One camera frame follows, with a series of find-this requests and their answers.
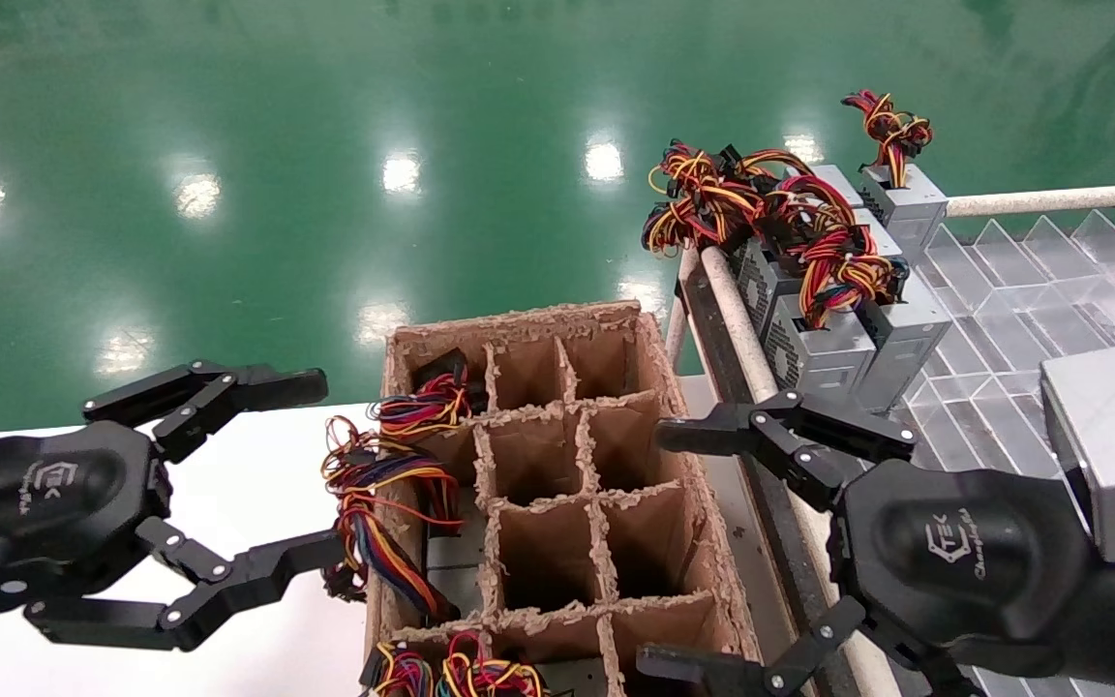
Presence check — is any cardboard box with dividers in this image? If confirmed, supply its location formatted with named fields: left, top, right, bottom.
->
left=364, top=300, right=776, bottom=697

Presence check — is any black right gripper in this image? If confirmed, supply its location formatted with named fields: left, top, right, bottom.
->
left=635, top=389, right=1100, bottom=697

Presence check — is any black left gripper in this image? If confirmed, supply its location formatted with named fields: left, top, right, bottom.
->
left=0, top=360, right=346, bottom=652

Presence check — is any clear plastic divider tray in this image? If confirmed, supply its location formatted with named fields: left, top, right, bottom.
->
left=853, top=208, right=1115, bottom=697

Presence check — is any long white padded rail pipe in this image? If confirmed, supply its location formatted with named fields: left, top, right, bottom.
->
left=698, top=247, right=902, bottom=697

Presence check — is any white padded crossbar pipe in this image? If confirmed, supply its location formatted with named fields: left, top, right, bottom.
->
left=945, top=184, right=1115, bottom=219

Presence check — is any grey power supply with wires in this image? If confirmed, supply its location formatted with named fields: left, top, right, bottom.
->
left=320, top=416, right=481, bottom=625
left=361, top=639, right=437, bottom=697
left=732, top=174, right=904, bottom=335
left=804, top=227, right=953, bottom=415
left=768, top=281, right=880, bottom=403
left=369, top=350, right=473, bottom=439
left=643, top=140, right=868, bottom=258
left=843, top=87, right=950, bottom=282
left=437, top=634, right=607, bottom=697

